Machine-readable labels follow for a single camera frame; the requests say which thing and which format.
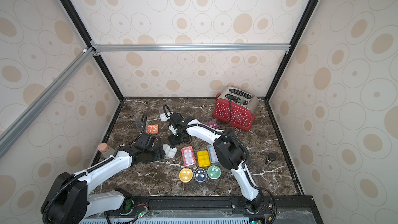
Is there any red and silver toaster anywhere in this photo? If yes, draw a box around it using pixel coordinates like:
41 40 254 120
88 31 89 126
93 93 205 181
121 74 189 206
212 86 259 131

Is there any purple pillbox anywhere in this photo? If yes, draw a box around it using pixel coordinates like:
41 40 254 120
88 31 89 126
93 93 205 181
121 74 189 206
205 118 219 129

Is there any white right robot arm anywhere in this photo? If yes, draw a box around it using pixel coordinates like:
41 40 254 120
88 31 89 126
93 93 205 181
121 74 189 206
163 104 277 214

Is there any aluminium frame crossbar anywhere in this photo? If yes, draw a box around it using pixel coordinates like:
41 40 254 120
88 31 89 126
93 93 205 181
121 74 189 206
93 43 291 52

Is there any green round pillbox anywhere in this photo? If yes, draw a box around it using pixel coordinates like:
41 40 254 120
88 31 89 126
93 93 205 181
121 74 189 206
207 165 221 180

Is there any yellow round pillbox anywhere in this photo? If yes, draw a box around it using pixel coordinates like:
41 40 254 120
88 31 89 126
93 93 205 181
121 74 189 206
179 168 193 183

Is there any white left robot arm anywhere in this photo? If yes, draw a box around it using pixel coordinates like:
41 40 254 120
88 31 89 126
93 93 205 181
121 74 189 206
40 113 165 224

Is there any white pillbox with amber lid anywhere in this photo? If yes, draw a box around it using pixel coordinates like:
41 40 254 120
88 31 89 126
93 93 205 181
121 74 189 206
197 150 211 168

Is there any white pillbox clear lid rear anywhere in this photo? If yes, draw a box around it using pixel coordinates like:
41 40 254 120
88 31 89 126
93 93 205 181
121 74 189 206
158 106 173 122

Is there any red pillbox clear lid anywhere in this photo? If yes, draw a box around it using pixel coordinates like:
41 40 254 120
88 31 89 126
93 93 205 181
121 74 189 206
181 146 196 167

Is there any dark blue round pillbox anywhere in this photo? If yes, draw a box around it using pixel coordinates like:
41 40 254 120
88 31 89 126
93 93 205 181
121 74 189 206
193 168 207 183

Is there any white pillbox clear lid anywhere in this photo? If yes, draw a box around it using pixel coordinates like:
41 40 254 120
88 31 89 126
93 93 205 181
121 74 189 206
158 106 173 122
162 144 178 159

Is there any clear small pillbox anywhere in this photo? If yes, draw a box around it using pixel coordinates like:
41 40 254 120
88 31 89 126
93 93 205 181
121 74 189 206
135 113 147 132

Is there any teal rectangular pillbox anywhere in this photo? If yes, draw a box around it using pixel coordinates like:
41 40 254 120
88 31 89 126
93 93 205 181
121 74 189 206
207 145 219 164

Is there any small black cap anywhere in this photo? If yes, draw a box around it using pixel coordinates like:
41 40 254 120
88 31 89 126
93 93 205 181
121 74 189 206
265 153 277 164

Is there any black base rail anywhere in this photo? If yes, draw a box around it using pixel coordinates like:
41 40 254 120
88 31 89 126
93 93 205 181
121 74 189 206
77 195 318 223

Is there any aluminium frame side bar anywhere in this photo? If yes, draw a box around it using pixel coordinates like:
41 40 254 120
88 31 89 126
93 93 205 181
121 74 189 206
1 47 94 156

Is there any white pillbox clear lid front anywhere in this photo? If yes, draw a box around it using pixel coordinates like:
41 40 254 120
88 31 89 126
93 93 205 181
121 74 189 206
162 144 178 159

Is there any orange pillbox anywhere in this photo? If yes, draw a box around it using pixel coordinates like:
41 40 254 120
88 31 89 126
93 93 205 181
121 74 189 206
147 124 159 134

